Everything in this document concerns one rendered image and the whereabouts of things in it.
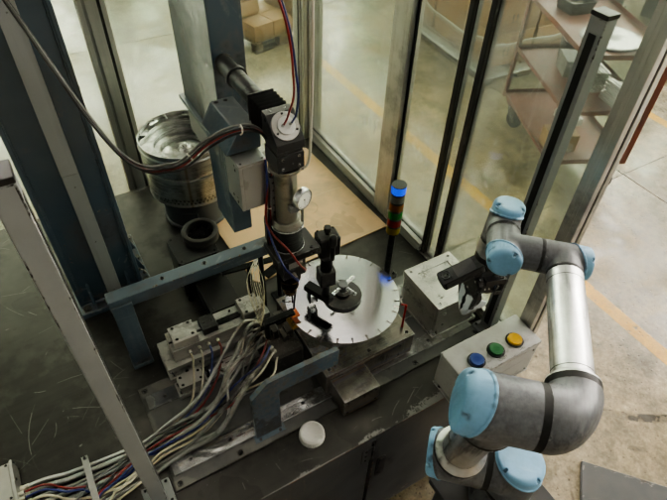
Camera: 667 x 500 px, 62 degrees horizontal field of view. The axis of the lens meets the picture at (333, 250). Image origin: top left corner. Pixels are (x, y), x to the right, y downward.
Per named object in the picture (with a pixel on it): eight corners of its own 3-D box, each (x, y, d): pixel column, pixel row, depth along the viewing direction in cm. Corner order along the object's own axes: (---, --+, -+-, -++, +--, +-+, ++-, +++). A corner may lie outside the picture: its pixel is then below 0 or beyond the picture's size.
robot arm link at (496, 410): (480, 495, 131) (553, 445, 85) (418, 479, 133) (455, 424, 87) (485, 443, 137) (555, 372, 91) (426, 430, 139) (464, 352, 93)
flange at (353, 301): (315, 300, 157) (315, 294, 156) (336, 276, 164) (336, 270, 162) (348, 316, 153) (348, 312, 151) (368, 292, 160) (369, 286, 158)
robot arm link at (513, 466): (534, 513, 128) (552, 490, 118) (475, 499, 130) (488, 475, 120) (533, 463, 136) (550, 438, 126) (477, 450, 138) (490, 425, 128)
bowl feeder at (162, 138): (219, 179, 227) (208, 100, 202) (250, 223, 209) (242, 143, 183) (146, 201, 216) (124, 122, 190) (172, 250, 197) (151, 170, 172)
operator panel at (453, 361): (502, 343, 173) (515, 313, 163) (527, 369, 167) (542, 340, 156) (432, 381, 163) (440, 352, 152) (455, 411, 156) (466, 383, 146)
